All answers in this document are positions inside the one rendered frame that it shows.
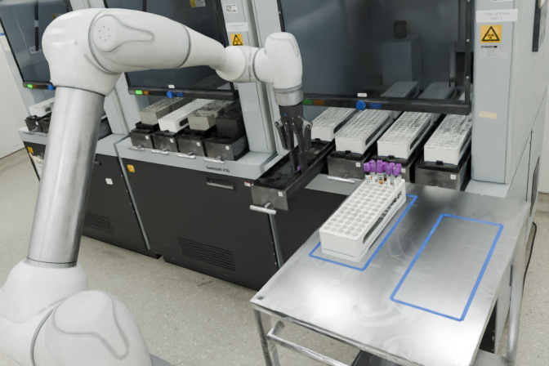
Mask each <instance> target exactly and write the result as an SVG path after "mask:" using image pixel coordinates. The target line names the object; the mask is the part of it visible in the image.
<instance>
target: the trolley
mask: <svg viewBox="0 0 549 366"><path fill-rule="evenodd" d="M365 180H366V177H365V178H364V179H363V180H362V181H361V182H360V183H359V184H358V185H357V186H356V188H355V189H354V190H353V191H352V192H351V193H350V194H349V195H348V196H347V197H346V198H345V200H344V201H343V202H342V203H341V204H340V205H339V206H338V207H337V208H336V209H335V210H334V211H333V213H332V214H331V215H330V216H329V217H328V218H327V219H326V220H325V221H324V222H323V223H322V224H321V226H320V227H319V228H318V229H317V230H316V231H315V232H314V233H313V234H312V235H311V236H310V237H309V238H308V239H307V240H306V241H305V242H304V243H303V244H302V245H301V246H300V247H299V248H298V249H297V251H296V252H295V253H294V254H293V255H292V256H291V257H290V258H289V259H288V260H287V261H286V263H285V264H284V265H283V266H282V267H281V268H280V269H279V270H278V271H277V272H276V273H275V274H274V276H273V277H272V278H271V279H270V280H269V281H268V282H267V283H266V284H265V285H264V286H263V287H262V289H261V290H260V291H259V292H258V293H257V294H256V295H255V296H254V297H253V298H252V299H251V301H250V305H251V307H252V308H253V312H254V315H255V320H256V323H257V330H258V333H259V338H260V341H261V348H262V352H263V355H264V359H265V363H266V366H280V364H279V357H278V352H277V348H276V344H277V345H280V346H283V347H285V348H287V349H289V350H292V351H295V352H297V353H299V354H301V355H304V356H306V357H308V358H311V359H314V360H316V361H318V362H320V363H322V364H326V365H327V366H349V365H347V364H344V363H341V362H339V361H336V360H335V359H331V358H329V357H327V356H325V355H321V354H319V353H317V352H315V351H312V350H309V349H307V348H305V347H303V346H299V345H298V344H295V343H293V342H290V341H287V340H285V339H283V338H281V337H277V336H276V335H277V334H278V333H279V332H280V331H281V330H282V329H283V327H284V323H283V322H282V321H280V320H279V321H278V322H277V323H276V324H275V326H274V327H272V324H271V321H270V315H273V316H274V317H277V318H279V319H283V320H285V321H288V322H290V323H292V324H295V325H298V326H301V327H303V328H306V329H309V330H311V331H313V332H316V333H319V334H322V335H324V336H326V337H330V338H332V339H334V340H337V341H340V342H343V343H345V344H347V345H350V346H353V347H356V348H358V349H360V351H359V353H358V354H357V356H356V357H355V360H354V361H353V363H352V364H351V366H516V361H517V351H518V341H519V331H520V311H521V301H522V291H523V281H524V262H525V251H526V241H527V231H528V221H529V210H530V207H531V202H527V201H521V200H516V199H507V198H501V197H496V196H491V195H486V194H476V193H471V192H466V191H460V190H451V189H445V188H440V187H434V186H429V185H419V184H414V183H409V182H405V198H406V201H405V202H404V204H403V205H402V206H401V208H399V209H398V210H397V212H396V213H395V214H394V216H393V217H392V218H391V219H390V220H389V222H388V223H387V224H386V226H385V227H384V229H383V230H382V231H381V233H380V234H379V235H378V236H377V237H376V239H375V240H374V241H373V243H372V244H371V246H370V247H369V248H368V251H367V252H366V253H365V255H364V256H363V258H362V259H361V260H360V261H358V262H355V261H350V260H347V259H343V258H340V257H335V256H332V255H328V254H326V253H322V248H321V242H320V236H319V229H320V228H321V227H322V226H323V225H324V224H325V223H326V222H327V221H328V219H329V218H330V217H331V216H332V215H333V214H334V213H335V212H336V211H337V210H338V209H339V208H340V207H341V205H342V204H343V203H344V202H345V201H346V200H347V199H348V198H349V197H350V196H351V195H352V194H353V193H354V192H355V191H356V190H357V189H358V188H359V187H360V186H361V185H362V184H363V183H364V181H365ZM513 254H514V259H513V271H512V283H511V305H510V318H509V329H508V341H507V357H506V358H505V357H502V356H500V355H495V354H493V353H490V352H488V351H485V350H481V349H479V346H480V343H481V340H482V337H483V335H484V331H485V329H486V327H487V324H488V321H489V318H490V315H491V314H492V311H493V307H494V305H495V302H496V300H497V298H498V294H499V292H500V289H501V286H502V283H503V280H504V278H505V276H506V273H507V270H508V267H509V265H510V263H511V259H512V257H513Z"/></svg>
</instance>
